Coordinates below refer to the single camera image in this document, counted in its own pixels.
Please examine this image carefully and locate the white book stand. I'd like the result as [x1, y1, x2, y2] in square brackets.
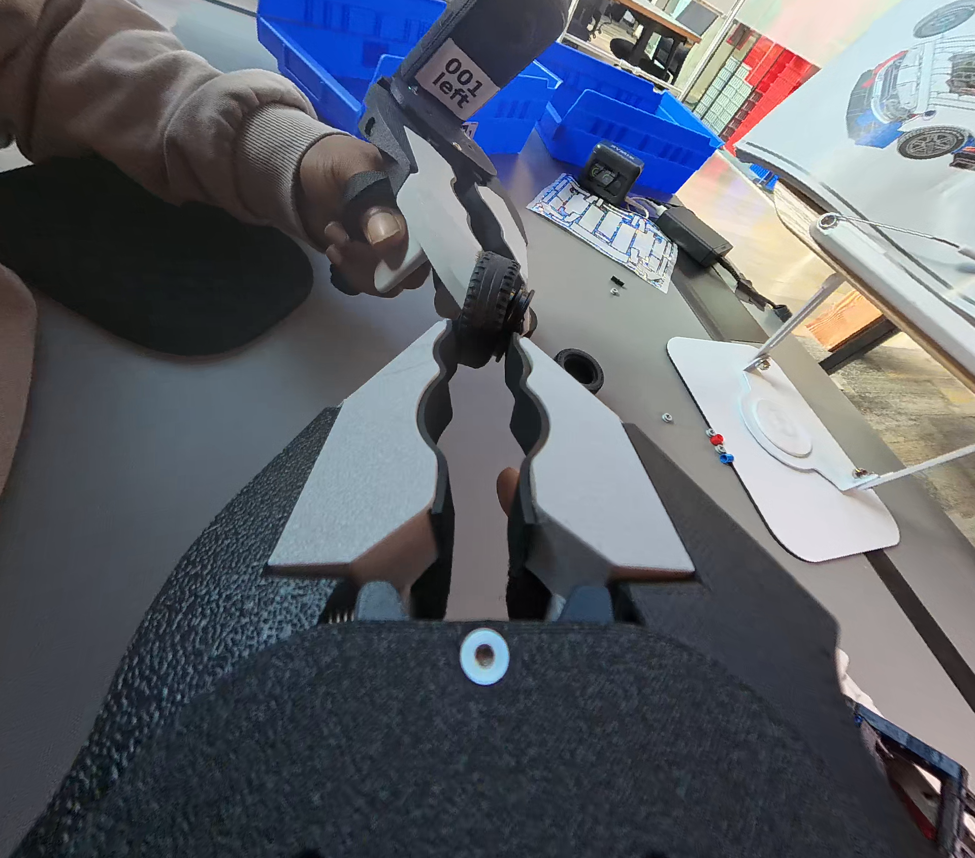
[666, 212, 975, 564]

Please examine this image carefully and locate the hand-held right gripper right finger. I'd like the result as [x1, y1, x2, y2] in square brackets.
[504, 333, 696, 619]

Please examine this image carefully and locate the blue plastic storage bin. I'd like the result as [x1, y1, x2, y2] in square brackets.
[537, 42, 725, 196]

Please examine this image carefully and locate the sticker sheet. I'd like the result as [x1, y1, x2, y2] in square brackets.
[527, 173, 679, 294]

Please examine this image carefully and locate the person's left hand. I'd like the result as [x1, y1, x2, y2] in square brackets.
[296, 135, 431, 301]

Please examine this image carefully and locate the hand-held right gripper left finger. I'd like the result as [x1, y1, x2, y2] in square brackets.
[267, 321, 458, 619]

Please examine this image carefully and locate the black small camera device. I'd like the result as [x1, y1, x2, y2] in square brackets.
[580, 142, 644, 206]

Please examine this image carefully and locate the wooden pillar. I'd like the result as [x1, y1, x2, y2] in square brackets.
[803, 290, 888, 350]

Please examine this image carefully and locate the stack of red blue crates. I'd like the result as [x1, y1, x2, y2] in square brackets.
[695, 28, 822, 189]

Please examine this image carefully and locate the toy brick race car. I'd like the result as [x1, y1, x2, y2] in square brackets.
[838, 648, 975, 858]

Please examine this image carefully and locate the black power cable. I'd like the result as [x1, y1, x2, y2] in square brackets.
[716, 256, 793, 322]

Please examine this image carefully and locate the person's left forearm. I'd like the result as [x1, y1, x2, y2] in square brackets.
[0, 0, 344, 242]

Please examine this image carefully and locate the black rubber toy tyre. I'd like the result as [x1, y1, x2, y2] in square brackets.
[456, 251, 527, 368]
[555, 348, 605, 393]

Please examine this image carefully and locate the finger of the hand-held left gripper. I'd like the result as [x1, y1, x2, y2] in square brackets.
[398, 129, 498, 308]
[467, 180, 530, 282]

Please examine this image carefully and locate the instruction booklet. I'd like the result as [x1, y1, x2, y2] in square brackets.
[735, 0, 975, 299]

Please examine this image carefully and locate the black textured pad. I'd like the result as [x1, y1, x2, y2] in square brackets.
[0, 157, 315, 356]

